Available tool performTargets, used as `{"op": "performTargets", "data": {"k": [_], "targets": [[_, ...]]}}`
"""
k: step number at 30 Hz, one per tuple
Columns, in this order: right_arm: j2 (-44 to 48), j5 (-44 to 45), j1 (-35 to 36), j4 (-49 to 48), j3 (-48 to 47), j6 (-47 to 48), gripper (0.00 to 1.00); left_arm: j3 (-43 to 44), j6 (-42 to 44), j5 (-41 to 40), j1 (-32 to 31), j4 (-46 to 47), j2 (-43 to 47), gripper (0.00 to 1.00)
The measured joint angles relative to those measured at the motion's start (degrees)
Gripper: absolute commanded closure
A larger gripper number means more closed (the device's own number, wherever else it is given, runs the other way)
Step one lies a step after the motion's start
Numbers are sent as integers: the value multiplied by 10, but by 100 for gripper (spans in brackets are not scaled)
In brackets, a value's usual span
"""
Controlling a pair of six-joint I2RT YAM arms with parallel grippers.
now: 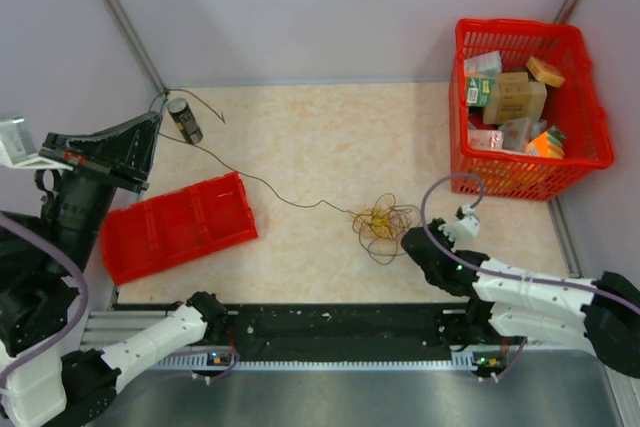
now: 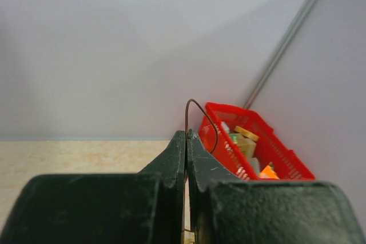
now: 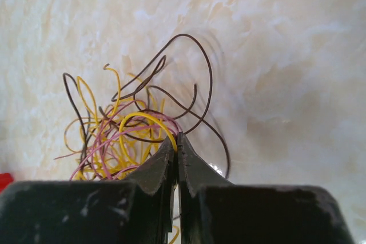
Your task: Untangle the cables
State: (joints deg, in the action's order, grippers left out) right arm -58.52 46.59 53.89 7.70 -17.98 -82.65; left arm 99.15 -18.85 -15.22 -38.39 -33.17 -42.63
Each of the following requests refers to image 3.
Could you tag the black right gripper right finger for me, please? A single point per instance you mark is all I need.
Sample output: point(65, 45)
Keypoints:
point(214, 210)

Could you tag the red plastic tray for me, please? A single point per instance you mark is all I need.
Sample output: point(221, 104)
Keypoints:
point(5, 180)

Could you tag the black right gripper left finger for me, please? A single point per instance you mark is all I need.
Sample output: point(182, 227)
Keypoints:
point(137, 209)

